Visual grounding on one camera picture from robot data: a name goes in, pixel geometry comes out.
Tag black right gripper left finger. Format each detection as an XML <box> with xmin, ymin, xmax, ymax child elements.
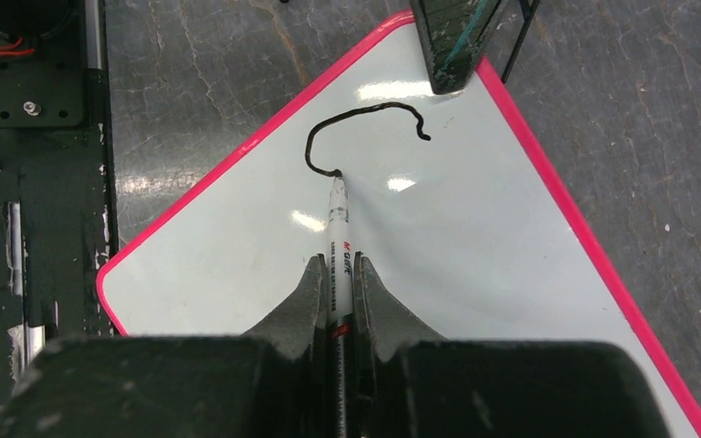
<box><xmin>0</xmin><ymin>255</ymin><xmax>328</xmax><ymax>437</ymax></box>

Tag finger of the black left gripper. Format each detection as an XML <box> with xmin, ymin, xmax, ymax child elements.
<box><xmin>410</xmin><ymin>0</ymin><xmax>507</xmax><ymax>95</ymax></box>

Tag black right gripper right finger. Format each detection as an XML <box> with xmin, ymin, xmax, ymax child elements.
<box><xmin>353</xmin><ymin>253</ymin><xmax>669</xmax><ymax>437</ymax></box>

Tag white black marker pen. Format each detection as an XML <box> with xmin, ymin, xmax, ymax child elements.
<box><xmin>327</xmin><ymin>170</ymin><xmax>353</xmax><ymax>437</ymax></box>

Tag pink framed whiteboard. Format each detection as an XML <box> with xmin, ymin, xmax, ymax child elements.
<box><xmin>98</xmin><ymin>11</ymin><xmax>701</xmax><ymax>437</ymax></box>

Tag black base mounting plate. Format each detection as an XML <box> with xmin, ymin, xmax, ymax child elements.
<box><xmin>0</xmin><ymin>1</ymin><xmax>117</xmax><ymax>396</ymax></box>

